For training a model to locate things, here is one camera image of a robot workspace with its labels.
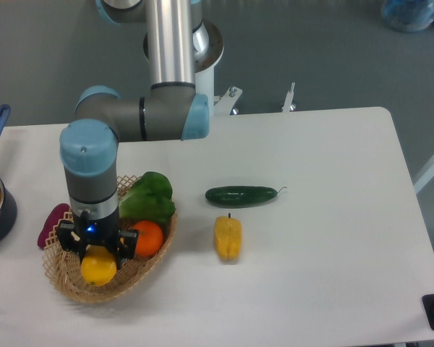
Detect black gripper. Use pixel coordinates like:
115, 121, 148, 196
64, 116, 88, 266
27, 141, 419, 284
56, 208, 139, 270

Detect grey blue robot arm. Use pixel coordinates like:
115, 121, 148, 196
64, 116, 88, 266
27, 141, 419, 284
56, 1, 209, 263

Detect woven wicker basket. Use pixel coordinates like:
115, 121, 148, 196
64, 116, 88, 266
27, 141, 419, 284
43, 176, 177, 304

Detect purple sweet potato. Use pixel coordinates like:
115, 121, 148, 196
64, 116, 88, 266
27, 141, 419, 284
37, 203, 70, 249

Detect orange fruit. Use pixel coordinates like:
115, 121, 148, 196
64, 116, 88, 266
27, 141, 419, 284
132, 220, 164, 257

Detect green bok choy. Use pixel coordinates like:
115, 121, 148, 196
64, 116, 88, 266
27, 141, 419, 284
119, 171, 176, 225

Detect yellow bell pepper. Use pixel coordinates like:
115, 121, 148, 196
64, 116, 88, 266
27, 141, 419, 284
213, 213, 242, 262

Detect green cucumber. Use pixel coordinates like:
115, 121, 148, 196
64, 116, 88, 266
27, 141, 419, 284
205, 185, 286, 208

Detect blue plastic bag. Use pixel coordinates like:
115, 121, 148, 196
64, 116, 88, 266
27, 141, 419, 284
380, 0, 434, 33

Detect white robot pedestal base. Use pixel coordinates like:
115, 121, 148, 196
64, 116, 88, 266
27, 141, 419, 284
142, 17, 242, 116

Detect white levelling foot bracket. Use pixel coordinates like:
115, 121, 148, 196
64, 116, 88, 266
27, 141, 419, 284
281, 82, 297, 113

